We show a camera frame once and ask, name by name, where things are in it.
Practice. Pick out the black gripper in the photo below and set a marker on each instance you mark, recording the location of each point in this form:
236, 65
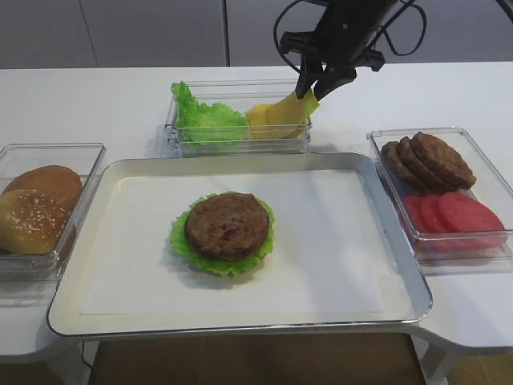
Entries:
341, 40

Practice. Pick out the yellow cheese slice stack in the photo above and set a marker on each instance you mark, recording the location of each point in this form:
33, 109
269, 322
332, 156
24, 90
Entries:
260, 129

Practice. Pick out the clear bin lettuce and cheese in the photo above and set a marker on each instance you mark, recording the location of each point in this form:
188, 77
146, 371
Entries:
241, 95

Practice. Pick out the green lettuce in bin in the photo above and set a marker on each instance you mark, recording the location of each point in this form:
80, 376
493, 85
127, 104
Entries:
200, 122

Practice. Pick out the green lettuce leaf under patty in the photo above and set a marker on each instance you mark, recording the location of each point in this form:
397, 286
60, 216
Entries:
180, 246

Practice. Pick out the rear brown patty in bin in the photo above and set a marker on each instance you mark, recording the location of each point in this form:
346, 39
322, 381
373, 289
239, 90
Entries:
392, 161

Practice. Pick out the brown patty in bin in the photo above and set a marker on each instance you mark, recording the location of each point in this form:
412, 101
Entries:
413, 163
392, 161
443, 160

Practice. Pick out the middle brown patty in bin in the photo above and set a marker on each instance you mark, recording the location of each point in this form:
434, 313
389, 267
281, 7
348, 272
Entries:
413, 163

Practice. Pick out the rear red tomato slice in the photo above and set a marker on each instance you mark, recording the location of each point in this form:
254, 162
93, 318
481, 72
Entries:
412, 205

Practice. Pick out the red tomato slice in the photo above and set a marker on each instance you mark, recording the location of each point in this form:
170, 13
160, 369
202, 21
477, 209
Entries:
461, 213
430, 214
412, 205

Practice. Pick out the front brown patty in bin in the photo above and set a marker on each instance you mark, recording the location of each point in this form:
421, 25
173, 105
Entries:
443, 160

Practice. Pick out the brown patty on tray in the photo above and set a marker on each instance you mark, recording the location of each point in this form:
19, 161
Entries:
229, 226

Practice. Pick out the silver metal tray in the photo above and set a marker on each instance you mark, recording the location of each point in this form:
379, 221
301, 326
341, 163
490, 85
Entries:
339, 258

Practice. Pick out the middle red tomato slice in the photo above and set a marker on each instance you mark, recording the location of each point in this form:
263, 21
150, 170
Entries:
430, 214

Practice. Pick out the clear bin patties and tomato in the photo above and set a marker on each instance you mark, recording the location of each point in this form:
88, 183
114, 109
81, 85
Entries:
490, 250

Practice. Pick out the front red tomato slice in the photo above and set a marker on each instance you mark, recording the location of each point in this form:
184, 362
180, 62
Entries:
461, 213

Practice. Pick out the plain orange bun bottom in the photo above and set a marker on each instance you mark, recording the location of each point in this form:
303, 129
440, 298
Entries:
60, 183

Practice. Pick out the clear bin with buns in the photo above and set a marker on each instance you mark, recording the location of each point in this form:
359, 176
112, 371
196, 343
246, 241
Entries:
83, 158

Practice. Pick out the sesame bun top right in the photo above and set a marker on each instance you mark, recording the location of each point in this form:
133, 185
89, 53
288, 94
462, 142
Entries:
31, 222

